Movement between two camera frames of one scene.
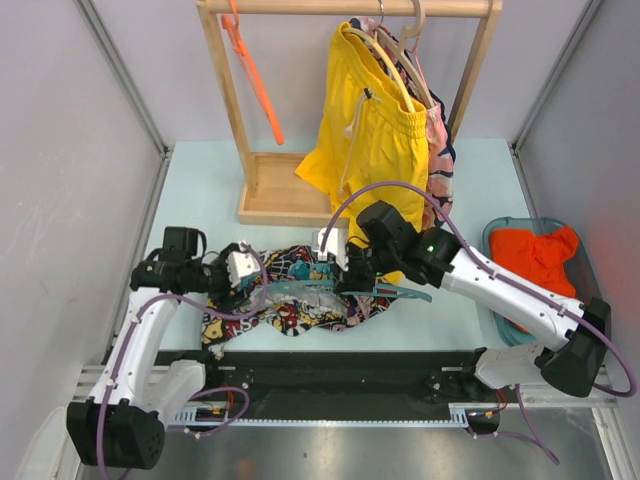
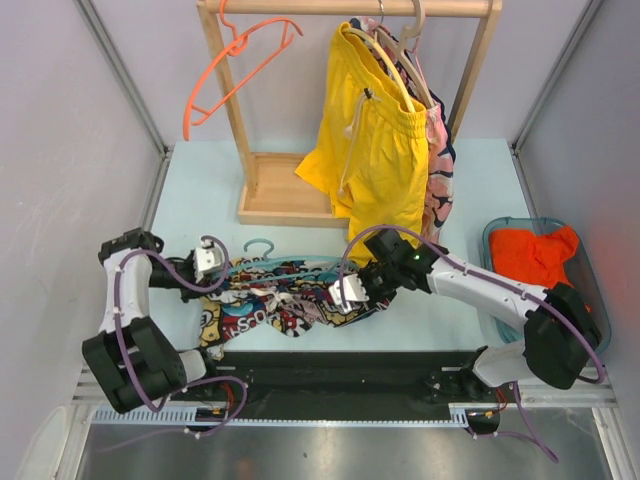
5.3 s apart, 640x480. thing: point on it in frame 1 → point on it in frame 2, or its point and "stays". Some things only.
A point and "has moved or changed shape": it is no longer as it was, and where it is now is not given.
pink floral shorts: x=441 y=144 stays
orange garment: x=542 y=260 stays
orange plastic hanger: x=253 y=72 → x=207 y=113
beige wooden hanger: x=377 y=44 stays
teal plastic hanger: x=382 y=290 has moved or changed shape
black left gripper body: x=213 y=279 → x=182 y=269
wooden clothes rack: x=278 y=197 stays
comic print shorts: x=289 y=291 stays
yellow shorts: x=373 y=145 stays
